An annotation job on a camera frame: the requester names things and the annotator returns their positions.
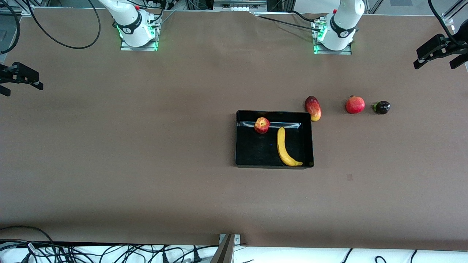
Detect yellow banana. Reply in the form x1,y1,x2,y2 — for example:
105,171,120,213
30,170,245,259
276,126,303,167

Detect red yellow apple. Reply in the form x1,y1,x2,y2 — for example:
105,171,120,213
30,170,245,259
254,117,271,134

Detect black plastic tray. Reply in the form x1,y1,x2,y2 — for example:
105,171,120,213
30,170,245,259
235,110,315,169

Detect silver equipment box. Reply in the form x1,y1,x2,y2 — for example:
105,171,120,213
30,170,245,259
213,0,268,12

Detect dark purple mangosteen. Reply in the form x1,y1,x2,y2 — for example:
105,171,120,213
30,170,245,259
372,101,391,115

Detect red pomegranate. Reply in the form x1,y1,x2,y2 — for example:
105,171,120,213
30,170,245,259
345,95,366,114

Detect brown table cover sheet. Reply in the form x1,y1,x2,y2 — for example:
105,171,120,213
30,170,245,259
0,7,468,252

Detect red yellow mango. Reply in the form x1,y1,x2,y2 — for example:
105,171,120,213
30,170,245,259
305,96,322,122

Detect aluminium frame profile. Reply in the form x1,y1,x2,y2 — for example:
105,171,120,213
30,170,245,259
0,5,35,16
440,0,468,27

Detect long looping black cable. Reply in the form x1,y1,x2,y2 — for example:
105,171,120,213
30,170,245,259
26,0,102,49

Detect grey cable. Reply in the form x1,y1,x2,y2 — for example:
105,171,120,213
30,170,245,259
159,10,177,28

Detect grey metal bracket post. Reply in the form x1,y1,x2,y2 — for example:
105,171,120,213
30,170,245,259
211,233,242,263

